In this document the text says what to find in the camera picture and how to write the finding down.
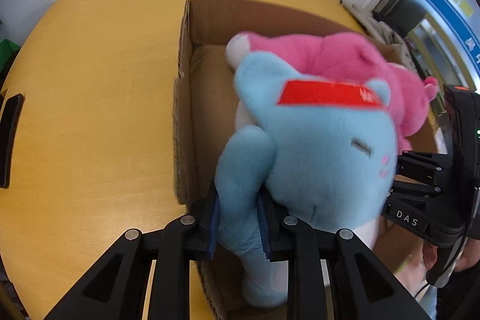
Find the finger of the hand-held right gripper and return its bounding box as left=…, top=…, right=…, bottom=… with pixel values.
left=390, top=180, right=445, bottom=198
left=397, top=150, right=452, bottom=186

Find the brown cardboard box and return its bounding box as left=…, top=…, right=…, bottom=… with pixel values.
left=172, top=0, right=447, bottom=320

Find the blue wall sign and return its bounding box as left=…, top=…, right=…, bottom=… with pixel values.
left=412, top=0, right=480, bottom=73

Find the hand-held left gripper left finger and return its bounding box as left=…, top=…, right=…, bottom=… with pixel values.
left=43, top=185, right=222, bottom=320

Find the green tablecloth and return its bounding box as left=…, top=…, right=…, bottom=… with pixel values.
left=0, top=38, right=21, bottom=80

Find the grey cloth bag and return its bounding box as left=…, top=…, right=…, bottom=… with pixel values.
left=339, top=0, right=417, bottom=73

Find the pink plush toy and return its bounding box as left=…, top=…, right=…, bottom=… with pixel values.
left=225, top=31, right=439, bottom=152

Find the blue plush toy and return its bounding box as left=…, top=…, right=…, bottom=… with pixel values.
left=215, top=52, right=400, bottom=307

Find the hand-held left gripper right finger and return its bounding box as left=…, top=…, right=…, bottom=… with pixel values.
left=256, top=190, right=432, bottom=320

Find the person's right hand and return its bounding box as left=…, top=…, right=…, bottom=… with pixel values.
left=422, top=238, right=480, bottom=272

